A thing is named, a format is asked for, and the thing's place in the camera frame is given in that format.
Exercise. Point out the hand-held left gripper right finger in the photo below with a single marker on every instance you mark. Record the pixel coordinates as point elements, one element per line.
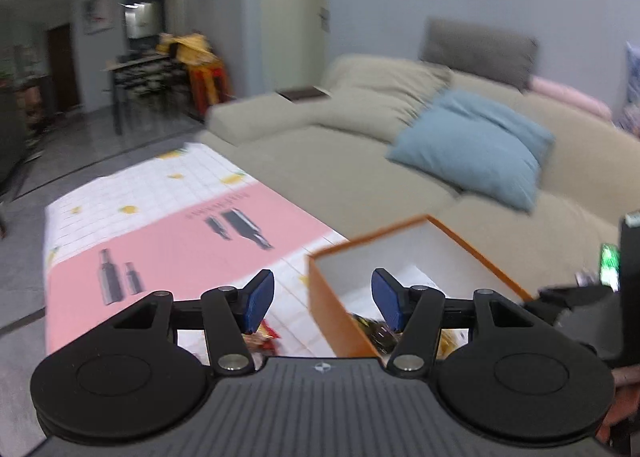
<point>389,299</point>

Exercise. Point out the dark dining table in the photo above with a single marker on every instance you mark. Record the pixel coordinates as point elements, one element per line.
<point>135,64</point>

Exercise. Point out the dark green packet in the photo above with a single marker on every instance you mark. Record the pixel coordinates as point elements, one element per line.
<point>375,329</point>

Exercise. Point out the orange stool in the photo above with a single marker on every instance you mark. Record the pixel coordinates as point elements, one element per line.
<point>207,84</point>

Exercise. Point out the red snack packet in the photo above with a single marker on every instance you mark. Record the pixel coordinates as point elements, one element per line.
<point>265,337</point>

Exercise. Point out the blue cushion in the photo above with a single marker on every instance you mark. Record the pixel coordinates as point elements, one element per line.
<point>470,147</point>

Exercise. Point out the dark book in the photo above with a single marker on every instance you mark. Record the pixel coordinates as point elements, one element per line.
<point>302,93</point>

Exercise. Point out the grey cushion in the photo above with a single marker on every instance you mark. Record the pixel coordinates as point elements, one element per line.
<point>475,52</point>

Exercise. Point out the beige sofa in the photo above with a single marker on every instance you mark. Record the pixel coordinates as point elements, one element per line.
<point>575,177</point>

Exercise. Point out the person's right hand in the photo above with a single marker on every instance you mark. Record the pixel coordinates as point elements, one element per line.
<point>627,379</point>

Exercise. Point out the orange cardboard box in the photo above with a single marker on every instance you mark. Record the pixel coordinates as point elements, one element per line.
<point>330,307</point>

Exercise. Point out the beige cushion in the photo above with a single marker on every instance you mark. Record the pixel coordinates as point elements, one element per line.
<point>380,87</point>

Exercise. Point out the pink and white printed tablecloth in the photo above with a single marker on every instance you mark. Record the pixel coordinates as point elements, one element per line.
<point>175,237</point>

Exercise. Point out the yellow cloth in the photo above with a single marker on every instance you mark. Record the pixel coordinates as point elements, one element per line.
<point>190,47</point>

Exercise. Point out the printed cushion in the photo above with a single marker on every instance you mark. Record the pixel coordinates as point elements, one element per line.
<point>632,87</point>

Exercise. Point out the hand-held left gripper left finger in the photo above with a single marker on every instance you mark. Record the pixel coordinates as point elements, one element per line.
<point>260,299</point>

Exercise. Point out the pink blanket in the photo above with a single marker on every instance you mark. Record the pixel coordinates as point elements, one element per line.
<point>570,97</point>

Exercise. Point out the small wall poster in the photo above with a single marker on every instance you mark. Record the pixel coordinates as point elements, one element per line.
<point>97,14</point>

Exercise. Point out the dark wooden door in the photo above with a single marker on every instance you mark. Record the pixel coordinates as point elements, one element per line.
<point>62,67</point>

